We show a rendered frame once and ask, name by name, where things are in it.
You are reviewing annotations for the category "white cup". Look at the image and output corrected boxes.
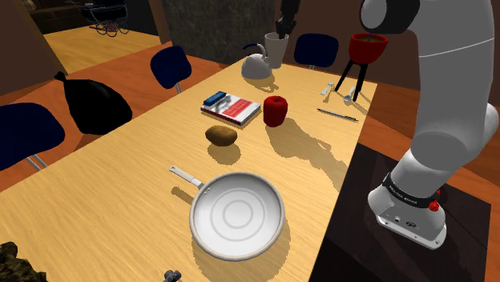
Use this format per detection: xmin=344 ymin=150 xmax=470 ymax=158
xmin=264 ymin=32 xmax=290 ymax=70

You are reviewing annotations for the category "dark blue chair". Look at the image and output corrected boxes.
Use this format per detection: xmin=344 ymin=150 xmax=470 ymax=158
xmin=292 ymin=33 xmax=340 ymax=71
xmin=149 ymin=45 xmax=193 ymax=95
xmin=0 ymin=102 xmax=67 ymax=173

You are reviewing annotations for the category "red pot on black legs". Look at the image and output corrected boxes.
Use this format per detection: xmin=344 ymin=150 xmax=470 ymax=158
xmin=334 ymin=33 xmax=389 ymax=103

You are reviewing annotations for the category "red apple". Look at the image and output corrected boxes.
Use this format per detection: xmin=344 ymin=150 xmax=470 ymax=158
xmin=262 ymin=95 xmax=289 ymax=128

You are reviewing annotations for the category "red and white book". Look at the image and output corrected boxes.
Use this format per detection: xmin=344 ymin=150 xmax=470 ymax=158
xmin=200 ymin=93 xmax=262 ymax=127

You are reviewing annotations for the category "dark pen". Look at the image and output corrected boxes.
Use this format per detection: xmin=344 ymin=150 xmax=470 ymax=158
xmin=317 ymin=107 xmax=359 ymax=123

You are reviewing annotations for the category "blue stapler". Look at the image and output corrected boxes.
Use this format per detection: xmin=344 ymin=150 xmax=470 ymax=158
xmin=202 ymin=91 xmax=228 ymax=107

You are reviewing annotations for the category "brown potato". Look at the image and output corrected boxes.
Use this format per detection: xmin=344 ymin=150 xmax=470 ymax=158
xmin=204 ymin=125 xmax=239 ymax=147

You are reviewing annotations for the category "dark pram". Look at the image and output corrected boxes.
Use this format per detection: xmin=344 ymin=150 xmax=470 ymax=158
xmin=79 ymin=0 xmax=131 ymax=38

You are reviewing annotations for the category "white frying pan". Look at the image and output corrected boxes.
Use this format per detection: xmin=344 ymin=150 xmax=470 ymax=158
xmin=168 ymin=165 xmax=287 ymax=262

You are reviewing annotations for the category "black rubbish bag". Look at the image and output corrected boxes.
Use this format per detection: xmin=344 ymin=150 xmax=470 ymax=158
xmin=54 ymin=71 xmax=134 ymax=136

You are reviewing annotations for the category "dark robot stand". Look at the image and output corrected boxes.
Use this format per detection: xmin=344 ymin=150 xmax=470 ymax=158
xmin=308 ymin=142 xmax=493 ymax=282

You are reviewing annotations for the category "wooden table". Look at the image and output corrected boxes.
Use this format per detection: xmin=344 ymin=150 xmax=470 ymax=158
xmin=0 ymin=58 xmax=379 ymax=282

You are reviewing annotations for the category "brown rocky lump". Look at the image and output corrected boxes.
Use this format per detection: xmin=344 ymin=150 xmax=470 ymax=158
xmin=0 ymin=241 xmax=49 ymax=282

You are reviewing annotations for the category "white kettle with blue handle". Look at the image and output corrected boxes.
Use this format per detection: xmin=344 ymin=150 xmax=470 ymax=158
xmin=240 ymin=42 xmax=273 ymax=81

